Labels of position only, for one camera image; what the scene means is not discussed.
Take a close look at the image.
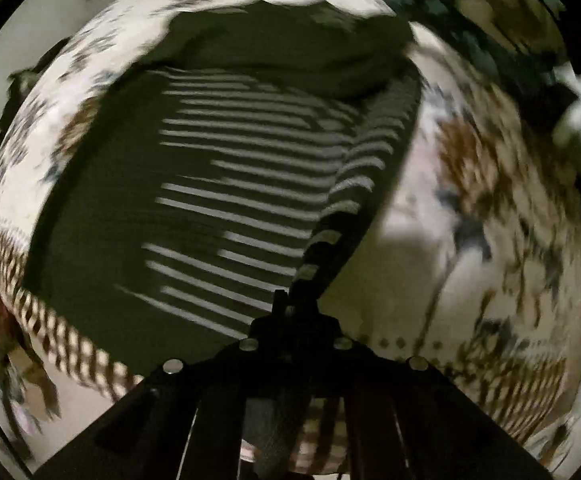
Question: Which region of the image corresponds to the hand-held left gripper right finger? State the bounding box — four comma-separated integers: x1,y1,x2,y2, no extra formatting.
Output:
288,301,555,480

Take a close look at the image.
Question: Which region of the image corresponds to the brown patterned cloth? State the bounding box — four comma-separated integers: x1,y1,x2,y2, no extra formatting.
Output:
0,280,62,453

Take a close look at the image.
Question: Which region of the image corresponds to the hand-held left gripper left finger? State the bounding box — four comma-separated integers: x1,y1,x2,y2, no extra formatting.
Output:
34,289,291,480

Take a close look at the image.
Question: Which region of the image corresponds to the dark striped small garment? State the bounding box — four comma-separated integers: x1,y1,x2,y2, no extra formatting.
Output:
24,0,423,478

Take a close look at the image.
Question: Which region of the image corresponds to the white brown patterned blanket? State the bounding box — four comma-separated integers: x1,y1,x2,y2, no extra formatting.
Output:
0,0,581,476

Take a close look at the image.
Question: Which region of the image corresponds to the dark green printed cloth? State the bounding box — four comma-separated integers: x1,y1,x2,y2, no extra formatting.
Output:
305,0,568,91

